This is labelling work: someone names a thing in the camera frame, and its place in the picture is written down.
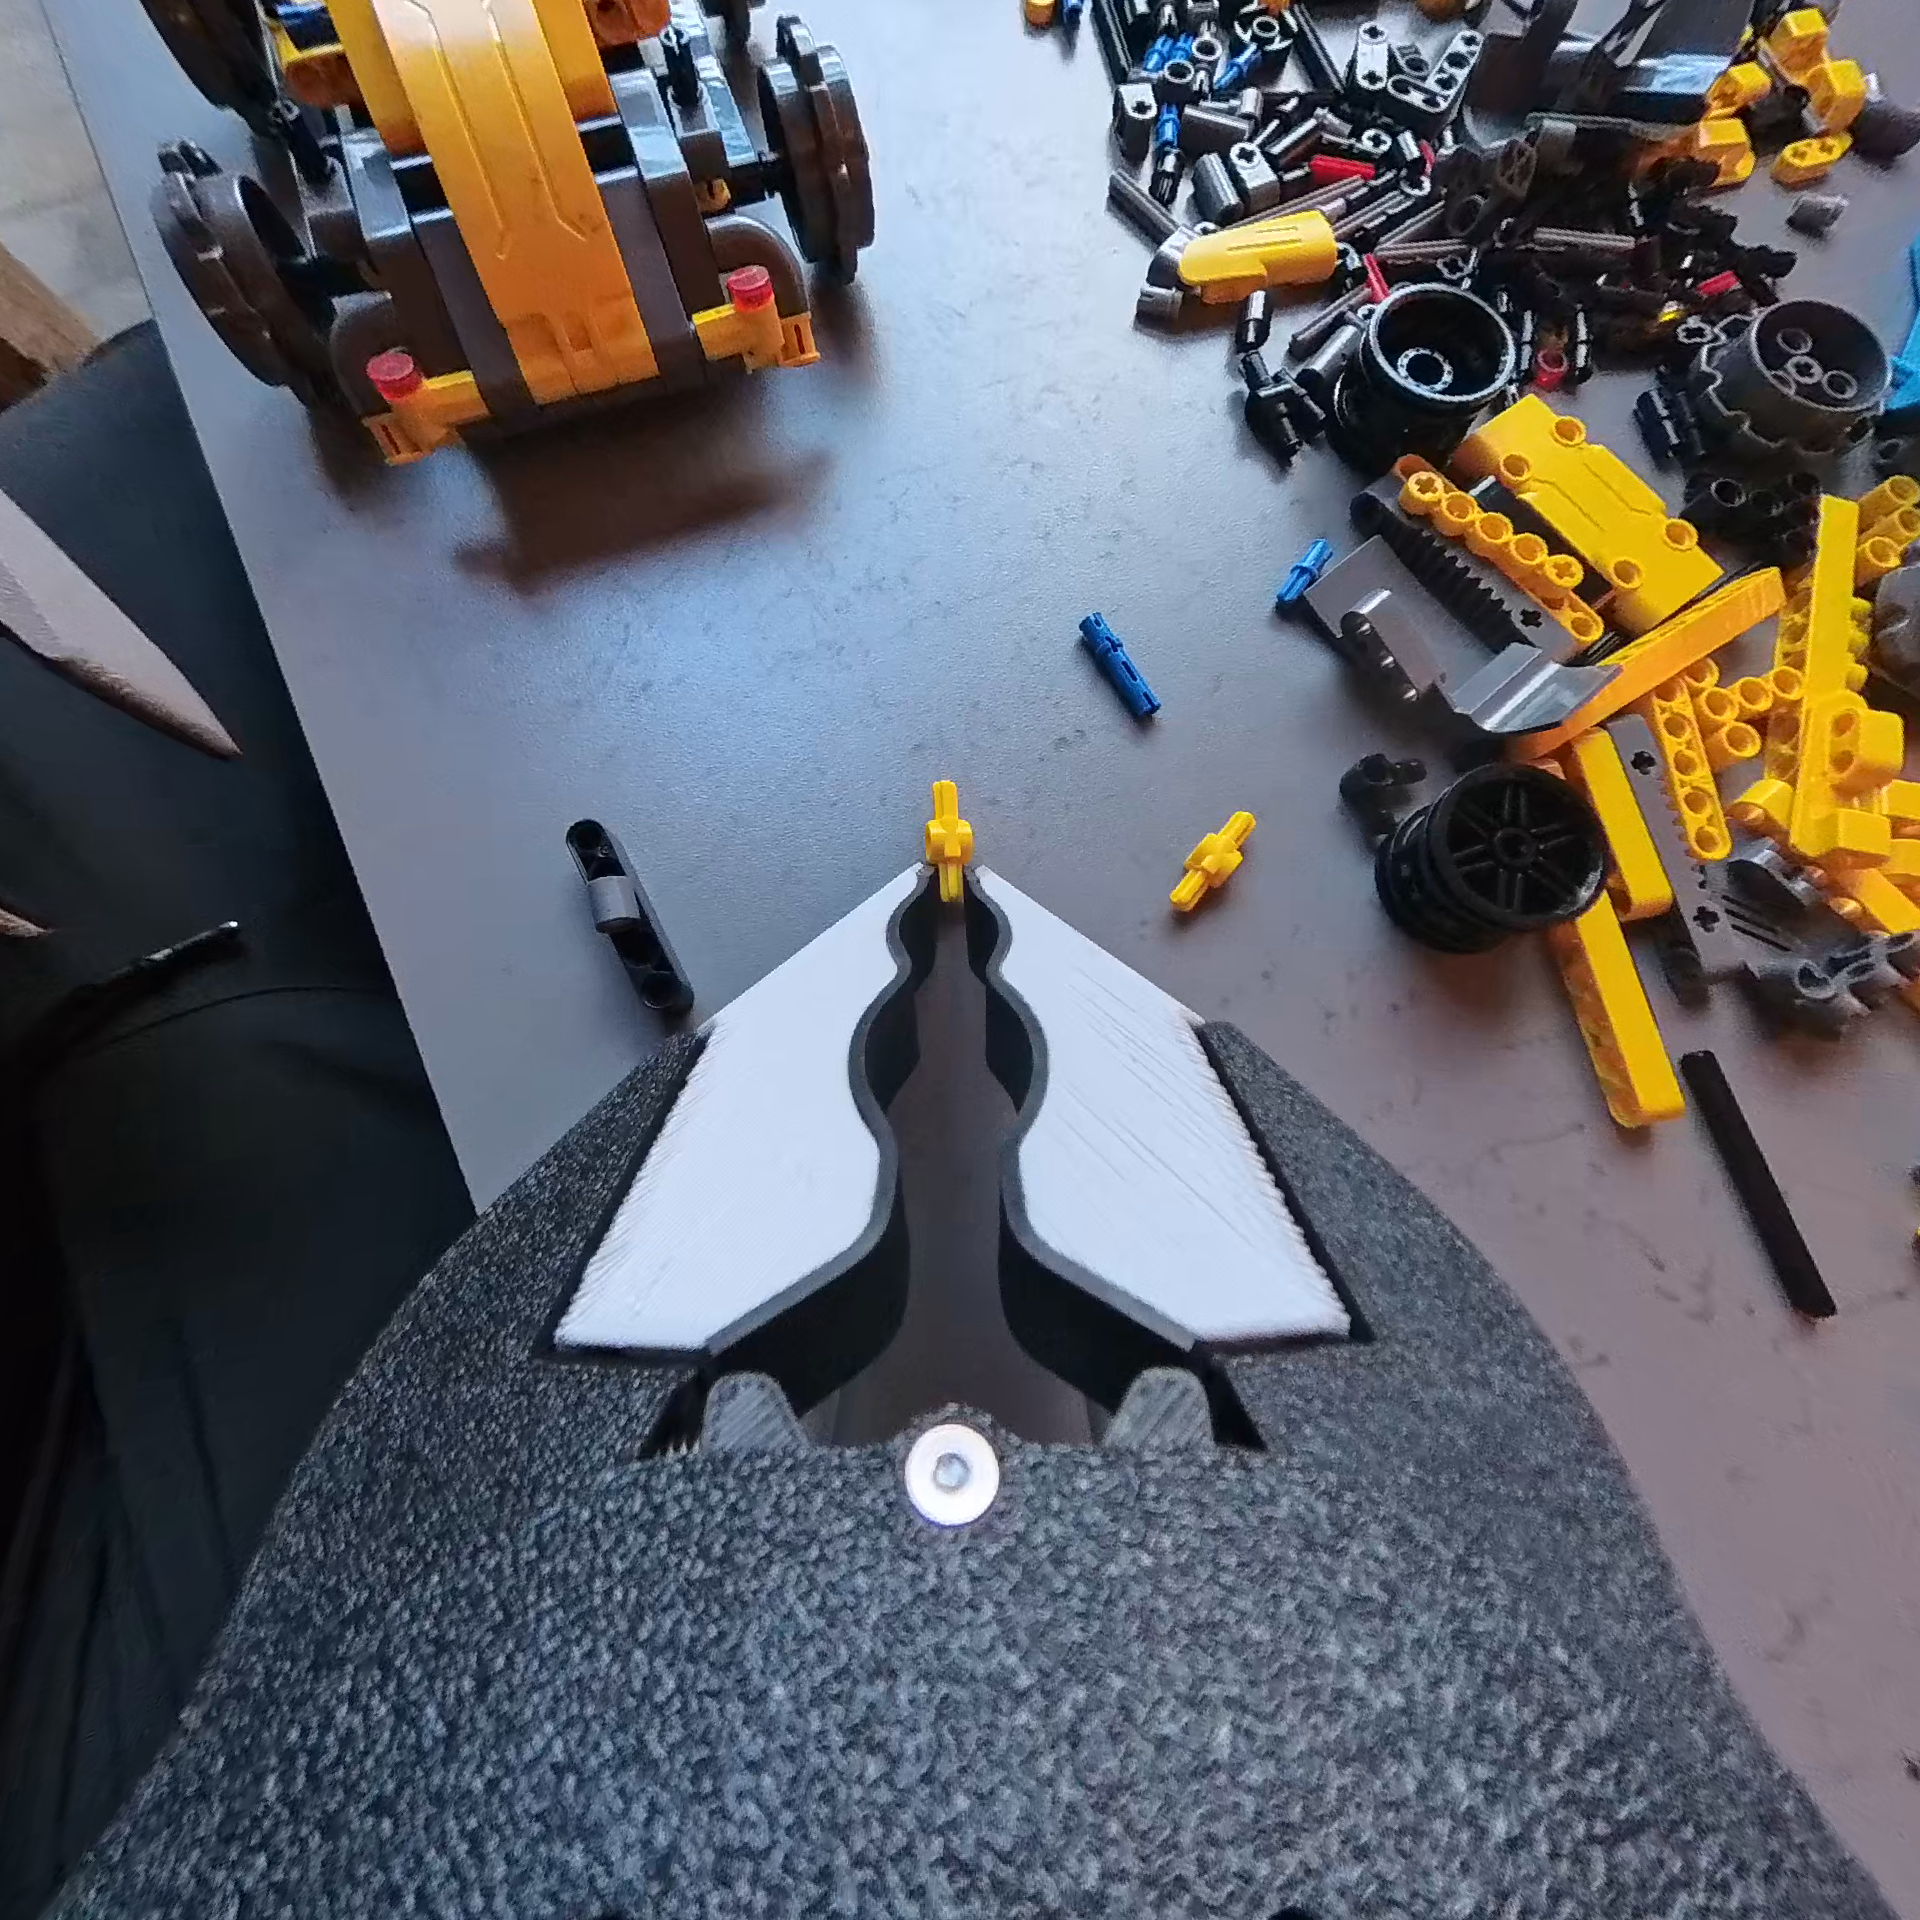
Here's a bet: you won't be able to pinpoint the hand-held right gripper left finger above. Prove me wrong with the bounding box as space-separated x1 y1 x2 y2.
550 861 938 1403

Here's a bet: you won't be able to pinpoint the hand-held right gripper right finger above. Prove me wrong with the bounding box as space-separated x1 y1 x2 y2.
959 864 1354 1413

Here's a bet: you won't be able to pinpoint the black toy beam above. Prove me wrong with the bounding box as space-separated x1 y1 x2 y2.
567 818 697 1017

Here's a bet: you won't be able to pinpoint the grey desk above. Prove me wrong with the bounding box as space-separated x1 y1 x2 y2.
36 0 1920 1920

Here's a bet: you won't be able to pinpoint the person's dark pants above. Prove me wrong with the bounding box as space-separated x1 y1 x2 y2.
0 323 481 1503

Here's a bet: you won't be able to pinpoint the brown wooden panel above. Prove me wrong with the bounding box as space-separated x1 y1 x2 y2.
0 247 95 410

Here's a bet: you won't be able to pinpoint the black angled toy connector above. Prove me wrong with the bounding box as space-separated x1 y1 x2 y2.
1340 754 1425 842

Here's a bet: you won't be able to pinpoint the black spoked toy wheel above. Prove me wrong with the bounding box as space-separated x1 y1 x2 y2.
1375 765 1608 953

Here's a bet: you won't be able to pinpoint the yellow toy brick car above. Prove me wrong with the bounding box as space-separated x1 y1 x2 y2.
150 0 880 467

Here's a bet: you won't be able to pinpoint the black toy axle rod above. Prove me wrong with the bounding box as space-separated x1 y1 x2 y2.
1679 1050 1840 1321

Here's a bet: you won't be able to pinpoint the black toy gear rack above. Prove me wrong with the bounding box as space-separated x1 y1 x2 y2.
1358 481 1593 664

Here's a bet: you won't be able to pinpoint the black toy wheel rim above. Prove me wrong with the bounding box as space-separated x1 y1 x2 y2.
1328 282 1519 467

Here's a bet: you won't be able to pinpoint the yellow curved toy panel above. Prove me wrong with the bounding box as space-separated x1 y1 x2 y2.
1146 210 1340 309

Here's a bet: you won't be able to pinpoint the pile of toy brick parts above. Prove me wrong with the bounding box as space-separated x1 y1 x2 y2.
1025 0 1920 1128

